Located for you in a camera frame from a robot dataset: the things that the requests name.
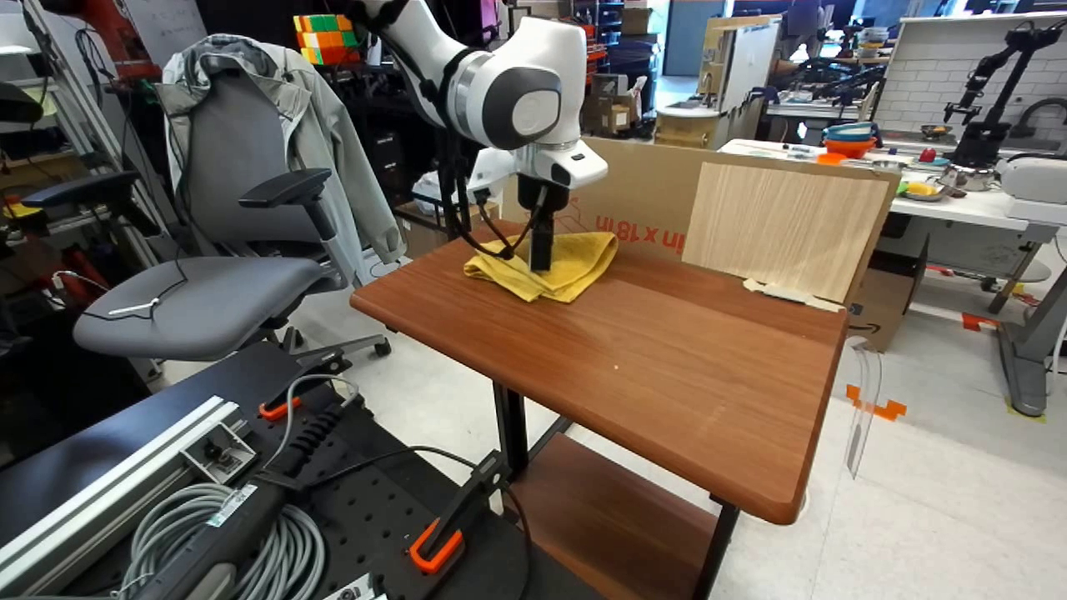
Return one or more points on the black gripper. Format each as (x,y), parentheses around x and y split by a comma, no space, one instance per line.
(541,200)

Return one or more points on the yellow towel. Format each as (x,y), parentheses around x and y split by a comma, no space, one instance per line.
(577,271)

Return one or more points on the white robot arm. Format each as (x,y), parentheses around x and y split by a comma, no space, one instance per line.
(520,69)

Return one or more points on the black background robot arm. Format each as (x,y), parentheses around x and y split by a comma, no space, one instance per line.
(988,102)

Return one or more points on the cardboard box red print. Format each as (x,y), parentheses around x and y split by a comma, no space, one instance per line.
(646,187)

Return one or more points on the black table leg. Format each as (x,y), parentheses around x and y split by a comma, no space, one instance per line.
(511,428)
(716,555)

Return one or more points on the grey jacket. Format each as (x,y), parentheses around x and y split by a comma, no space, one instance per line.
(334,167)

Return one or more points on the light wooden panel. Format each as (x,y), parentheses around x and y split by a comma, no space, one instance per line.
(789,229)

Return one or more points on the brown wooden table shelf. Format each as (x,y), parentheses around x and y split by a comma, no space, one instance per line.
(601,520)

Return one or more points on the black corrugated conduit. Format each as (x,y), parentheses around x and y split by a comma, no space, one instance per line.
(321,434)

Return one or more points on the black breadboard platform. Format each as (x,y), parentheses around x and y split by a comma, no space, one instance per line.
(378,500)

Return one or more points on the multicoloured block cube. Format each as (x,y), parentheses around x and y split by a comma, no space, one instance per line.
(324,38)

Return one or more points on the orange and blue bowl stack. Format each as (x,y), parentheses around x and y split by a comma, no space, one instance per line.
(850,142)

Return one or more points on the small plain cardboard box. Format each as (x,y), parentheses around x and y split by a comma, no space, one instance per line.
(886,300)

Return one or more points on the grey office chair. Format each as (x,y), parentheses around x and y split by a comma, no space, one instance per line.
(189,304)

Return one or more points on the orange floor tape marker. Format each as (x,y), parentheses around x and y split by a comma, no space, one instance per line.
(877,405)

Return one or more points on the white perforated board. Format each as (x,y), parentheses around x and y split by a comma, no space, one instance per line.
(920,77)

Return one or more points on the white workbench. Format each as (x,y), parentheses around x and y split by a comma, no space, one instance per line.
(967,204)

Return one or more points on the grey workbench leg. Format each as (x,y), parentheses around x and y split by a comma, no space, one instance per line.
(1029,333)

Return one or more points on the aluminium profile rail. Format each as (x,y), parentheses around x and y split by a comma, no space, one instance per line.
(111,488)

